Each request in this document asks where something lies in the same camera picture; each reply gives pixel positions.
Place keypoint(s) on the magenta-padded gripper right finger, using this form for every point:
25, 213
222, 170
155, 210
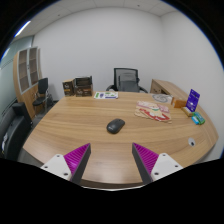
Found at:
146, 158

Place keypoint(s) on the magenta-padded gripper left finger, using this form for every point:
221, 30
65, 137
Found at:
77, 158

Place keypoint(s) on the black computer mouse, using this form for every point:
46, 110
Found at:
115, 126

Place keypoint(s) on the pink cartoon print mouse pad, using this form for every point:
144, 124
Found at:
153, 111

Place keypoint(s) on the round grey mat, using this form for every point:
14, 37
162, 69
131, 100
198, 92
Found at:
161, 98

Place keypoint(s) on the blue flat box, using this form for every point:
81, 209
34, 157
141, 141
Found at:
195, 120

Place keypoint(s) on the yellow flat box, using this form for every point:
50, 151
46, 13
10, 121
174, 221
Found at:
187, 111

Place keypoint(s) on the orange cardboard box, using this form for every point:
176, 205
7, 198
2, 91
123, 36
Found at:
179, 102

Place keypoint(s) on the green flat box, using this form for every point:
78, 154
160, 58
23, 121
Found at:
200, 118

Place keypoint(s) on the black leather armchair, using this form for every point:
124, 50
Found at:
13, 133

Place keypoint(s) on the white and green leaflet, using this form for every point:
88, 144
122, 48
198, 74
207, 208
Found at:
106, 95

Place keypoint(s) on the small brown cardboard box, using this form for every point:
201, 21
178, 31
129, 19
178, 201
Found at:
68, 88

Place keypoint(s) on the large brown cardboard box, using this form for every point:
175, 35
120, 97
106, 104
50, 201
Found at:
83, 87

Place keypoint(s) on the purple standing sign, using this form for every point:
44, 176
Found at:
193, 100

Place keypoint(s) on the small black chair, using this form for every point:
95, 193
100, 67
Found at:
42, 88

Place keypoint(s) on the black mesh office chair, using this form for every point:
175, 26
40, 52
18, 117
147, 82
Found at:
127, 81

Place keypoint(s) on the wooden shelf unit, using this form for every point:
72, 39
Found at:
26, 76

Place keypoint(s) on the long ceiling light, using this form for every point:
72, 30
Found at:
22, 29

